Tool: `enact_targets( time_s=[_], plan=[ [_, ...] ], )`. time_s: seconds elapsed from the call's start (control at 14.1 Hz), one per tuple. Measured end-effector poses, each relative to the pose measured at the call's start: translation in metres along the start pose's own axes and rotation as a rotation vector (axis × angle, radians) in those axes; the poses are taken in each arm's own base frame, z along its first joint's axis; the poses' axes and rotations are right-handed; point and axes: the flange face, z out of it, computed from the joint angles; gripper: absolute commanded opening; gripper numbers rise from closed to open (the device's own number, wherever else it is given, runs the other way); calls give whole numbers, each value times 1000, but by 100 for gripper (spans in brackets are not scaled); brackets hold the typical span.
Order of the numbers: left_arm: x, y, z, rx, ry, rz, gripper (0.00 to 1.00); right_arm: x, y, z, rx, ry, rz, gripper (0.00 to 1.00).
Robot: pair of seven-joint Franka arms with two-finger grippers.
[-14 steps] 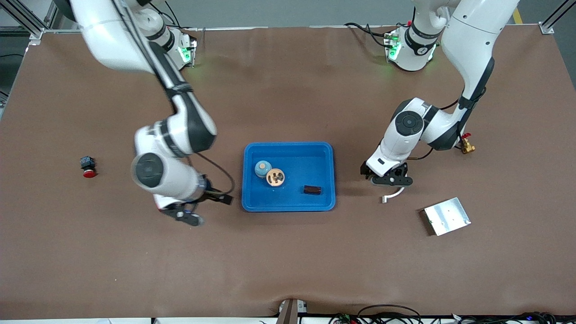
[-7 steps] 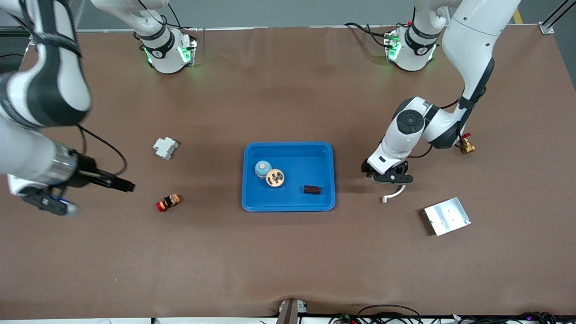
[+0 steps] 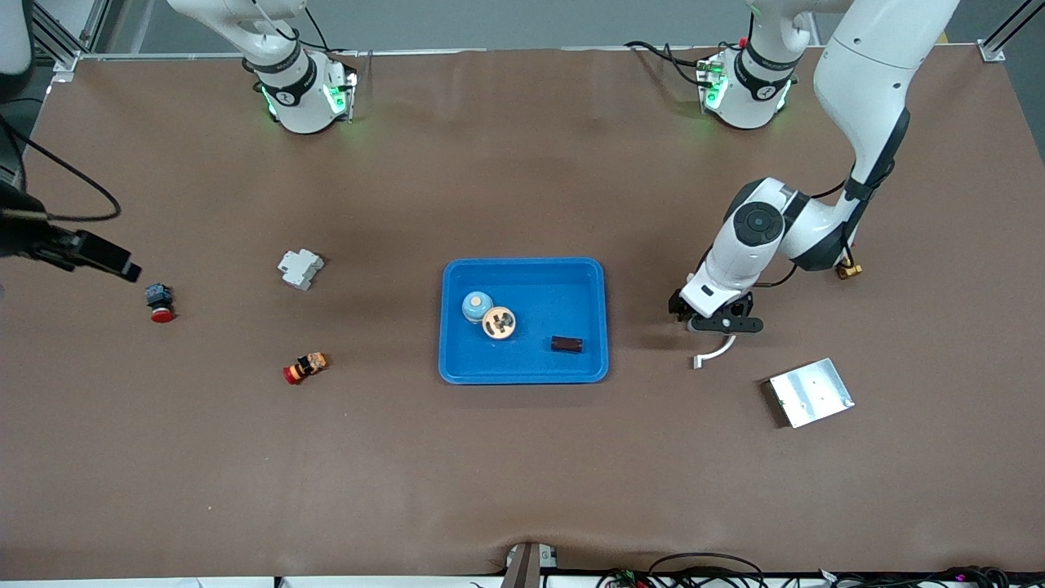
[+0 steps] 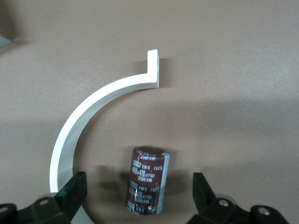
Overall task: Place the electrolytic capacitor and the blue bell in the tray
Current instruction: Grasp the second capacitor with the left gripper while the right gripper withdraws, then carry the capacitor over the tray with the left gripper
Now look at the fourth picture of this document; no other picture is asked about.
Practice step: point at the silver metal plate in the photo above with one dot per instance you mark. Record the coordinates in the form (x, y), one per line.
(3, 42)

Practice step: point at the white curved bracket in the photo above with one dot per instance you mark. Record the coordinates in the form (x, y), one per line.
(70, 130)

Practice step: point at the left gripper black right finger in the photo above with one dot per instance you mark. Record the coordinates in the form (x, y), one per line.
(203, 198)

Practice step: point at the brown electrolytic capacitor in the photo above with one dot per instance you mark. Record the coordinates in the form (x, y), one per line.
(144, 179)

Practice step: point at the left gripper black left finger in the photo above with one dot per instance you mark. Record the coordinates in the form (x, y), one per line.
(70, 198)

